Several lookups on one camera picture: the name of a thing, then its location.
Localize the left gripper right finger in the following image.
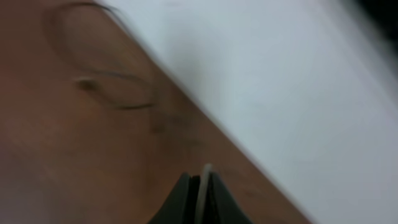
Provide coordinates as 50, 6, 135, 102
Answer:
206, 172, 252, 224

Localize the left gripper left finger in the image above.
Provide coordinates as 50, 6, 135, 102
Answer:
148, 172, 200, 224

